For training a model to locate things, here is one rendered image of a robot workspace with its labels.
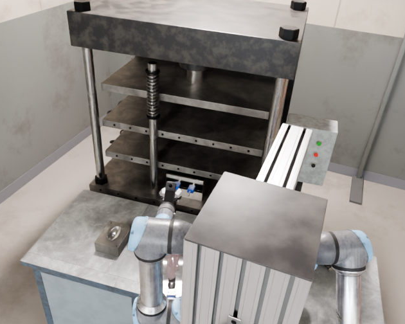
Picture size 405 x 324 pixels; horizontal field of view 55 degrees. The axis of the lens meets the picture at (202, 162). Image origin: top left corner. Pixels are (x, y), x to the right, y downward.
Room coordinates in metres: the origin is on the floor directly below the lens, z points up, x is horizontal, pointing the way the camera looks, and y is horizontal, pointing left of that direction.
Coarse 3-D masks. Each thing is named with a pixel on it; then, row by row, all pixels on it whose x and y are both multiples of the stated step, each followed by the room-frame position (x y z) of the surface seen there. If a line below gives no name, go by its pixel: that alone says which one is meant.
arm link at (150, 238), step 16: (144, 224) 0.93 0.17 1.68; (160, 224) 0.94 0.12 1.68; (144, 240) 0.90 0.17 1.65; (160, 240) 0.90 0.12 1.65; (144, 256) 0.89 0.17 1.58; (160, 256) 0.90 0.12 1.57; (144, 272) 0.91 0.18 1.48; (160, 272) 0.92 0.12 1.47; (144, 288) 0.91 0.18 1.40; (160, 288) 0.92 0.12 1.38; (144, 304) 0.91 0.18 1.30; (160, 304) 0.92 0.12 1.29; (144, 320) 0.89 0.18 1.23; (160, 320) 0.89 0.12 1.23
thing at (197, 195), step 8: (168, 176) 2.21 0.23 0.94; (176, 176) 2.19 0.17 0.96; (184, 176) 2.19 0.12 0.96; (192, 176) 2.20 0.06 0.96; (200, 176) 2.21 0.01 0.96; (184, 184) 2.18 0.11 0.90; (192, 184) 2.17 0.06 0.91; (200, 184) 2.15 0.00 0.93; (208, 184) 2.33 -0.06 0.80; (184, 192) 2.18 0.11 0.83; (200, 192) 2.15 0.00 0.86; (200, 200) 2.15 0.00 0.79
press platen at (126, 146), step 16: (112, 144) 2.42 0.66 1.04; (128, 144) 2.43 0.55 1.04; (144, 144) 2.45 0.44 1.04; (160, 144) 2.46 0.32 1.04; (176, 144) 2.48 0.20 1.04; (192, 144) 2.50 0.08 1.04; (128, 160) 2.29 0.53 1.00; (144, 160) 2.26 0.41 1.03; (160, 160) 2.25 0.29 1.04; (176, 160) 2.27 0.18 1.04; (192, 160) 2.28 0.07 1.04; (208, 160) 2.30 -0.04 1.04; (224, 160) 2.31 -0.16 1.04; (240, 160) 2.32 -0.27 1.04; (256, 160) 2.34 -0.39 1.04; (208, 176) 2.15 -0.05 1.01; (256, 176) 2.14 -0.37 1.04
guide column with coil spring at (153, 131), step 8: (152, 64) 2.19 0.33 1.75; (152, 80) 2.19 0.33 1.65; (152, 88) 2.19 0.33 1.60; (152, 104) 2.19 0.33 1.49; (152, 120) 2.19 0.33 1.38; (152, 128) 2.19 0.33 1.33; (152, 136) 2.19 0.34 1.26; (152, 144) 2.19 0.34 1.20; (152, 152) 2.19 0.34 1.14; (152, 160) 2.19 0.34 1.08; (152, 168) 2.19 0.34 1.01; (152, 176) 2.19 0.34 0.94; (152, 184) 2.20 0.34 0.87; (152, 192) 2.20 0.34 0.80
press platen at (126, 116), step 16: (128, 96) 2.71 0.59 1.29; (112, 112) 2.43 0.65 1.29; (128, 112) 2.45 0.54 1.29; (144, 112) 2.47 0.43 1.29; (160, 112) 2.48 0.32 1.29; (176, 112) 2.50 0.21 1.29; (192, 112) 2.52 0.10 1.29; (208, 112) 2.54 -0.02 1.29; (224, 112) 2.55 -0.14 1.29; (128, 128) 2.28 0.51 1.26; (144, 128) 2.26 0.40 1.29; (160, 128) 2.26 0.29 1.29; (176, 128) 2.28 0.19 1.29; (192, 128) 2.29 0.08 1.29; (208, 128) 2.31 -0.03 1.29; (224, 128) 2.32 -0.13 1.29; (240, 128) 2.34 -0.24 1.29; (256, 128) 2.36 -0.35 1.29; (208, 144) 2.16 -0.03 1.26; (224, 144) 2.13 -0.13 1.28; (240, 144) 2.13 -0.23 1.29; (256, 144) 2.14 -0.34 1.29
